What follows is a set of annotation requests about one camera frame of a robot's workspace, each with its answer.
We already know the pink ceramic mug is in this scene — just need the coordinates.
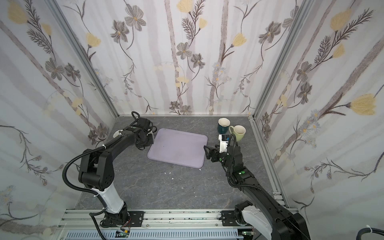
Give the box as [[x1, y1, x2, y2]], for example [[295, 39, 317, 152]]
[[113, 130, 123, 138]]

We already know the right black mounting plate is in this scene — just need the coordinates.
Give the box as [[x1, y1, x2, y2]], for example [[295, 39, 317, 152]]
[[220, 210, 240, 227]]

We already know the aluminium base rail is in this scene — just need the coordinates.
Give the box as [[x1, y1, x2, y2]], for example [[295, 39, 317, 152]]
[[58, 209, 242, 230]]

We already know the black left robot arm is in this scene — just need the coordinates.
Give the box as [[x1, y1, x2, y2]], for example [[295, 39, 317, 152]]
[[79, 116, 157, 228]]

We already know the white slotted cable duct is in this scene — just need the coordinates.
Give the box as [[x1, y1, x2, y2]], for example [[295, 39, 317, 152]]
[[65, 229, 244, 240]]

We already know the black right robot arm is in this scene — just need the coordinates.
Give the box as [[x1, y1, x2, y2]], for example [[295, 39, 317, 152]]
[[204, 145, 311, 240]]

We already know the black corrugated cable conduit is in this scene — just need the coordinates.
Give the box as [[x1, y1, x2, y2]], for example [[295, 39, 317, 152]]
[[61, 146, 109, 240]]

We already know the dark green ceramic mug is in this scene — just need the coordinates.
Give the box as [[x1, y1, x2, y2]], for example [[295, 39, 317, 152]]
[[217, 118, 231, 135]]

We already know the black mounting plate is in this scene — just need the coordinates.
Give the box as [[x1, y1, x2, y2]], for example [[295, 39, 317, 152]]
[[220, 210, 240, 227], [128, 211, 145, 228]]

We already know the light green ceramic mug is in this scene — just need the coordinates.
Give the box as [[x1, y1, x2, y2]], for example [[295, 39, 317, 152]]
[[229, 125, 247, 142]]

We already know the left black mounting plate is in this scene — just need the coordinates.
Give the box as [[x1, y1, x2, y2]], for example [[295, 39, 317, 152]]
[[128, 211, 145, 228]]

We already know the black ceramic mug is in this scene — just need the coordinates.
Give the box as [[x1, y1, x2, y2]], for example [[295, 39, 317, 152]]
[[150, 126, 157, 134]]

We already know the lavender plastic tray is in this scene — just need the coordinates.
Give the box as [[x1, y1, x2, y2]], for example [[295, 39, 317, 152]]
[[148, 128, 208, 169]]

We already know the black cable bottom right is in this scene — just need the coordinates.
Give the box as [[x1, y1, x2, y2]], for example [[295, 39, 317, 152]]
[[355, 226, 384, 240]]

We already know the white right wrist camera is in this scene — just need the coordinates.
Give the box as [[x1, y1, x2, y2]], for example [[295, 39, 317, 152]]
[[218, 134, 231, 153]]

